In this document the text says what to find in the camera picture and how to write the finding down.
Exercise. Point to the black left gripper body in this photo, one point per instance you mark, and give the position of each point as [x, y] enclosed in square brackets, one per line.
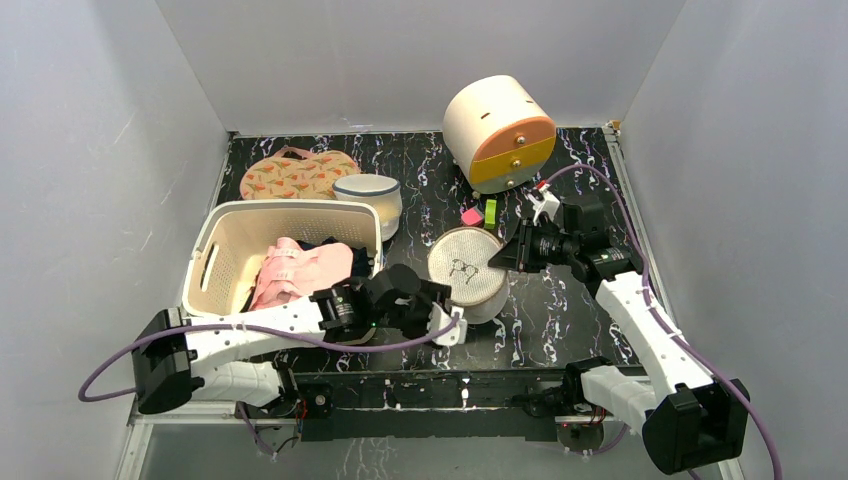
[413, 317]

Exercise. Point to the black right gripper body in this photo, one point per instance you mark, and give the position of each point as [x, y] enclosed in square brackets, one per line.
[525, 244]

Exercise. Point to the beige-trimmed white mesh laundry bag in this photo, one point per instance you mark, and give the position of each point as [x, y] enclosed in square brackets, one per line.
[459, 258]

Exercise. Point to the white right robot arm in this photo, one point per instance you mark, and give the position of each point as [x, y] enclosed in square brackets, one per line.
[685, 416]

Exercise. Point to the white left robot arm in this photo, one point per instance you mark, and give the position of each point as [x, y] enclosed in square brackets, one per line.
[179, 357]

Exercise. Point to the blue-trimmed white mesh laundry bag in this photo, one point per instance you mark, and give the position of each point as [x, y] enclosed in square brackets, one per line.
[380, 192]

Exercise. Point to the green block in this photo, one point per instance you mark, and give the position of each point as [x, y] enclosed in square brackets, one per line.
[490, 214]

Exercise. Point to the dark clothes in basket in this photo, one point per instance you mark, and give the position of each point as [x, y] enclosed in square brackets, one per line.
[361, 264]

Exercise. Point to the pink block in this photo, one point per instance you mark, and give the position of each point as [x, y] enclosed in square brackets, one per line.
[472, 217]

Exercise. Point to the cream round drawer cabinet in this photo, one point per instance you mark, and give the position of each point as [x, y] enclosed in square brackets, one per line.
[498, 135]

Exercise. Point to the pink cloth in basket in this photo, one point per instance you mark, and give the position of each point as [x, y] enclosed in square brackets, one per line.
[289, 273]

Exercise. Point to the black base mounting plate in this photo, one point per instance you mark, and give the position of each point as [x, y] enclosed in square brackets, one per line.
[533, 404]

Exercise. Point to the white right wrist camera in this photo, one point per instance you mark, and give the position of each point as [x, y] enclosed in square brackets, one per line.
[544, 203]

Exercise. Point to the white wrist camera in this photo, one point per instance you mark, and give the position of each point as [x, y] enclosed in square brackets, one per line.
[447, 326]
[544, 203]

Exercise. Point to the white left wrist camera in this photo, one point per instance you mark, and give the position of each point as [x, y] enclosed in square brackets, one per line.
[447, 326]

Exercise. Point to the aluminium table edge rail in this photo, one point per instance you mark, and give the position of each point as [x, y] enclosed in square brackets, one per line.
[207, 440]

